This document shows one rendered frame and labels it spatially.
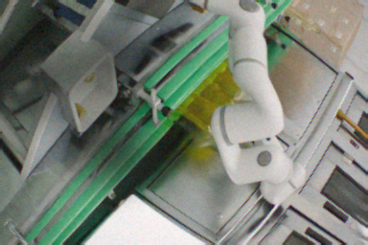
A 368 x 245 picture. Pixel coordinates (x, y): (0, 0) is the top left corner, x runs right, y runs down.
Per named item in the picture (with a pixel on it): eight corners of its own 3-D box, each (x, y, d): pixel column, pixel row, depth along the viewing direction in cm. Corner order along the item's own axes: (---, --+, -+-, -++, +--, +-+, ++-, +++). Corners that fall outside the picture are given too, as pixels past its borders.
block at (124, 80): (117, 97, 156) (133, 110, 153) (114, 79, 147) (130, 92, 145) (125, 89, 157) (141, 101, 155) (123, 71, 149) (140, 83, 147)
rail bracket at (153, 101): (134, 113, 155) (167, 138, 151) (129, 80, 141) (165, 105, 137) (141, 105, 156) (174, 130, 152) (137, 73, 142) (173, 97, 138)
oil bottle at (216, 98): (172, 87, 168) (227, 125, 161) (171, 77, 163) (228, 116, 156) (183, 76, 170) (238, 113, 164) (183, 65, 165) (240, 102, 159)
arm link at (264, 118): (216, 62, 116) (212, 118, 108) (270, 55, 110) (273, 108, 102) (239, 97, 126) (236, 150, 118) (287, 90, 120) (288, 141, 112)
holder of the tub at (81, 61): (66, 126, 151) (81, 142, 148) (52, 77, 127) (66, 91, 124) (100, 89, 157) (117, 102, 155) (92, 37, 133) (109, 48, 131)
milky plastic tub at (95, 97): (64, 120, 146) (80, 136, 143) (52, 78, 126) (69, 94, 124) (100, 80, 153) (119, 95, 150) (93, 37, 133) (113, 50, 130)
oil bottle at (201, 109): (159, 99, 166) (216, 139, 159) (158, 89, 161) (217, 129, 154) (171, 87, 168) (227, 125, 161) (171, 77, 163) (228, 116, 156)
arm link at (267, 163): (289, 122, 128) (239, 130, 135) (267, 92, 110) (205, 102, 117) (290, 181, 123) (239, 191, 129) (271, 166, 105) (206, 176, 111)
